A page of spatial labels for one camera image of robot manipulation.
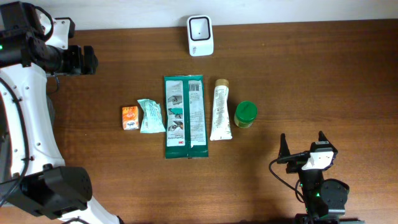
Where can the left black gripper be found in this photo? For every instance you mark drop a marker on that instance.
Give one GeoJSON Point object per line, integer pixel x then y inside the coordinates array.
{"type": "Point", "coordinates": [77, 67]}

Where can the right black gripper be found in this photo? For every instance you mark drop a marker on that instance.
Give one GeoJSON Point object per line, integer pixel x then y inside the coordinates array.
{"type": "Point", "coordinates": [296, 163]}

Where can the green lidded jar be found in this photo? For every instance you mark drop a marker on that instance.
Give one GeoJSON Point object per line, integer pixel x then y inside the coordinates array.
{"type": "Point", "coordinates": [245, 114]}

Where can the small orange box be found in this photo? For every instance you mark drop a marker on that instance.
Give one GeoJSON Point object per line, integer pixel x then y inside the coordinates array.
{"type": "Point", "coordinates": [130, 118]}

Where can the white tube with gold cap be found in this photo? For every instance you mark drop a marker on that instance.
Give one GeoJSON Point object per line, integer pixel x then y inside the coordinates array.
{"type": "Point", "coordinates": [220, 127]}

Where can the mint green packet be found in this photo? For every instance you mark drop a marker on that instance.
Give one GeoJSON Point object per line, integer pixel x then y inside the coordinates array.
{"type": "Point", "coordinates": [152, 119]}

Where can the green 3M package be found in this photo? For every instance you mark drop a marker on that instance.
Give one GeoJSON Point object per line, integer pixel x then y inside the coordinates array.
{"type": "Point", "coordinates": [186, 135]}

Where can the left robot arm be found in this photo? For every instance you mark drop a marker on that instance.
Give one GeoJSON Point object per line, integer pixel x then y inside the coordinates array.
{"type": "Point", "coordinates": [34, 47]}

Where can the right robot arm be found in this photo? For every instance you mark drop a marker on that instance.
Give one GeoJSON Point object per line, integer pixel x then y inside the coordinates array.
{"type": "Point", "coordinates": [324, 199]}

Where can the grey plastic mesh basket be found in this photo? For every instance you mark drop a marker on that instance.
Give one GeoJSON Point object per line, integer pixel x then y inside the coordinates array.
{"type": "Point", "coordinates": [51, 110]}

